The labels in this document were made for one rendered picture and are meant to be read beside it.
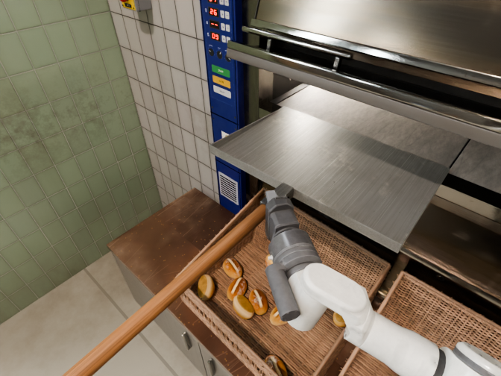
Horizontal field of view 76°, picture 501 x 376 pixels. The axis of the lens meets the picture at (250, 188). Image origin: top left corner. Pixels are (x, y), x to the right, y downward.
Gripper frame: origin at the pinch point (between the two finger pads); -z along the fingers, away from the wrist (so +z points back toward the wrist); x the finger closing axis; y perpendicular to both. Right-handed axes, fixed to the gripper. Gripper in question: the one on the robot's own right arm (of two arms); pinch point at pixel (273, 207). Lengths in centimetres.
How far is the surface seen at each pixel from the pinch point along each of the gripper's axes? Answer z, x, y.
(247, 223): 4.7, 1.4, 7.2
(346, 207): 3.2, -1.5, -17.0
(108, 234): -102, -105, 75
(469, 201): 7.0, -3.3, -48.3
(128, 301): -61, -119, 64
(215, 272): -27, -61, 14
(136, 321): 20.9, 1.2, 29.7
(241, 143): -29.1, -1.3, 1.0
